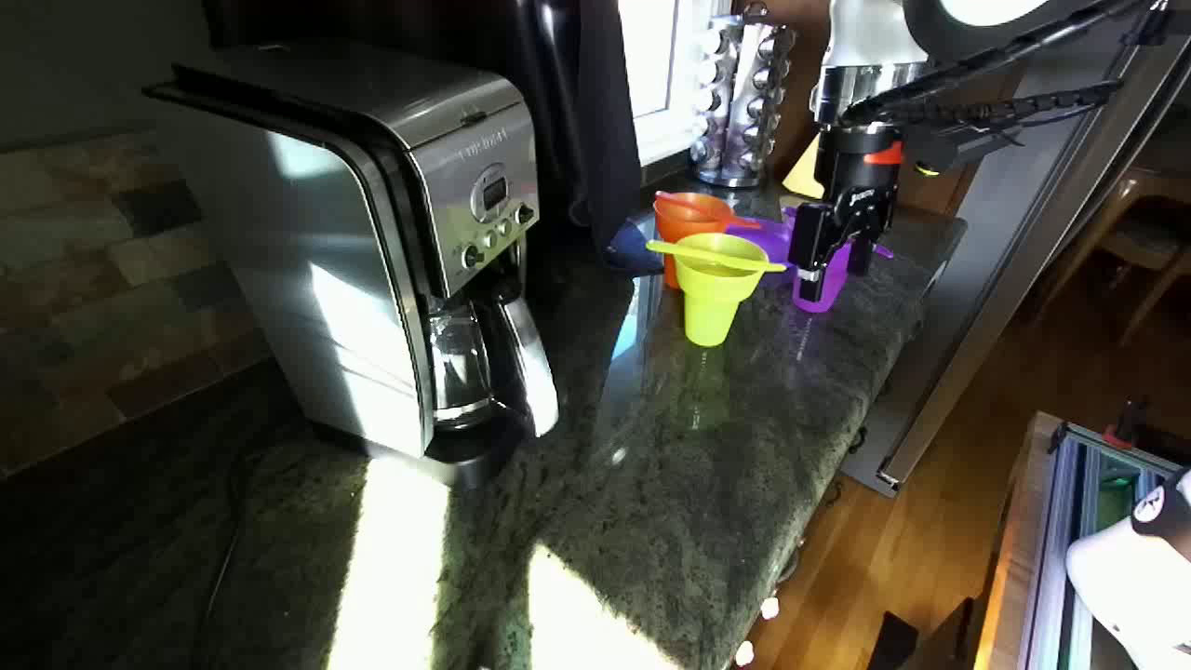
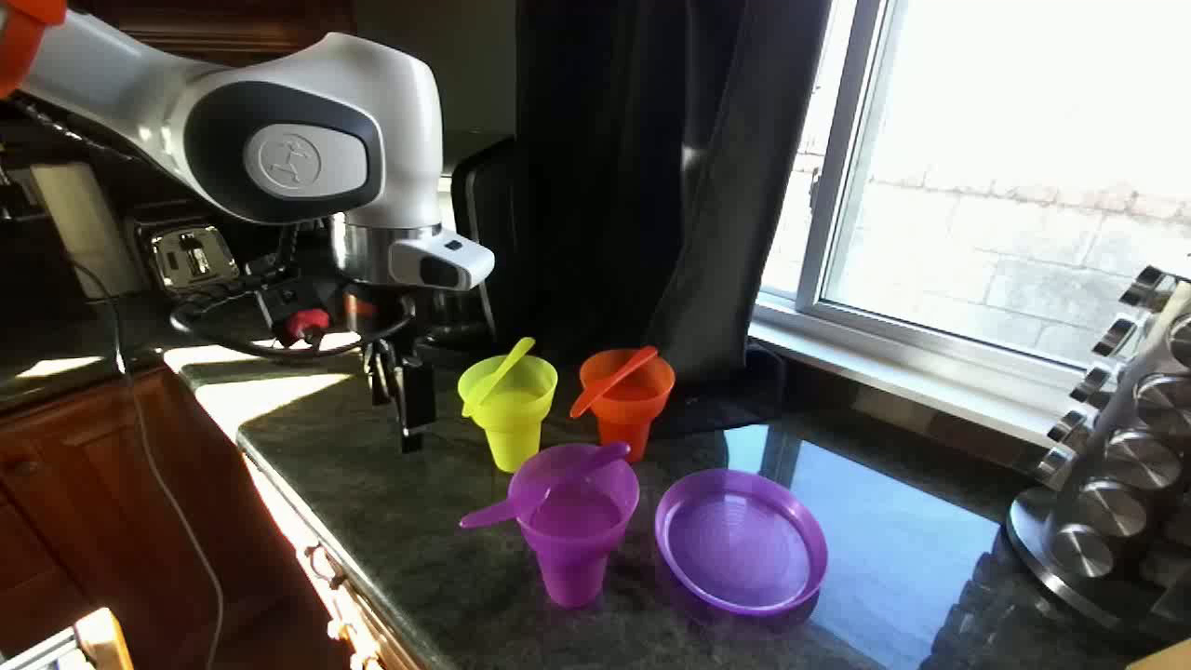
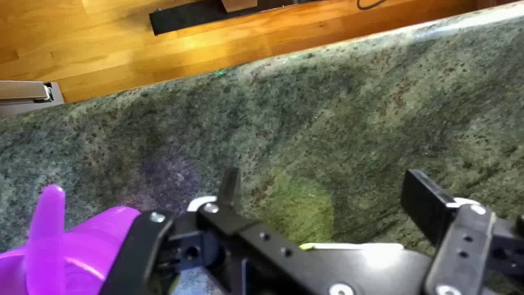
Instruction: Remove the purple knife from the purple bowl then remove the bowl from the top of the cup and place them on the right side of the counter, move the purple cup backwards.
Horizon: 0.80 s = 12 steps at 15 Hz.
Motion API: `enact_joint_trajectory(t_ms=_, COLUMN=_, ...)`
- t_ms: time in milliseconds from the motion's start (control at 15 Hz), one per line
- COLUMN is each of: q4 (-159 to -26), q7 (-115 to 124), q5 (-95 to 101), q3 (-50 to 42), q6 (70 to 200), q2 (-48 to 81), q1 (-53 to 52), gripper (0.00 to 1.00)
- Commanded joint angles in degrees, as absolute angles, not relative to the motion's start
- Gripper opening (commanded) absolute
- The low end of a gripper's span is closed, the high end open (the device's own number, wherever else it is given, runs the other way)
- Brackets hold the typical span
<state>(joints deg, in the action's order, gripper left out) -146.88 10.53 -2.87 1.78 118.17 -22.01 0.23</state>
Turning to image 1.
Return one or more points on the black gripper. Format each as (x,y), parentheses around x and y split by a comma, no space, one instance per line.
(859,174)

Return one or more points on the purple plastic bowl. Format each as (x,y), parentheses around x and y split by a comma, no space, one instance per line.
(838,278)

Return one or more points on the purple plastic cup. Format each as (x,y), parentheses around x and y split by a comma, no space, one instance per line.
(822,305)

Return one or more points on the yellow-green plastic knife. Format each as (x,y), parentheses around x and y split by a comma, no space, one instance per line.
(693,250)

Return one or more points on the yellow-green plastic cup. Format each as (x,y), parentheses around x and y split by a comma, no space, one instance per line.
(711,322)

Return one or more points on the orange plastic cup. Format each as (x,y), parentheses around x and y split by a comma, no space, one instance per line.
(672,261)

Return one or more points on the purple plastic plate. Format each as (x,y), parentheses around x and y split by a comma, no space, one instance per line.
(757,236)

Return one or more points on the silver spice rack carousel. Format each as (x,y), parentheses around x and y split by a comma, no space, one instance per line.
(741,97)

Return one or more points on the stainless steel refrigerator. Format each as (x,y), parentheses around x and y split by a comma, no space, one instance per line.
(1030,210)

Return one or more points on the blue cloth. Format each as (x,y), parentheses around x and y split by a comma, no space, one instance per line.
(632,246)

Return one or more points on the dark hanging cloth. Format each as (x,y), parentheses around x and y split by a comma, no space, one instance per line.
(583,112)

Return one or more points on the wooden chair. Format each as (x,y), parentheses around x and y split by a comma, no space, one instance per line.
(1148,236)

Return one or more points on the grey framed bin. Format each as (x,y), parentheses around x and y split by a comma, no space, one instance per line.
(1035,545)

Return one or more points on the glass coffee carafe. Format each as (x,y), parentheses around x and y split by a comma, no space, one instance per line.
(479,358)

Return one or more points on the white rounded object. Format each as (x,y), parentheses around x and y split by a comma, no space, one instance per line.
(1136,579)

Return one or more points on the silver coffee maker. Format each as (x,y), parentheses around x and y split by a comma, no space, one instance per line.
(320,236)

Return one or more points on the white window frame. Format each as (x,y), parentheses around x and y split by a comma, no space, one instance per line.
(665,77)

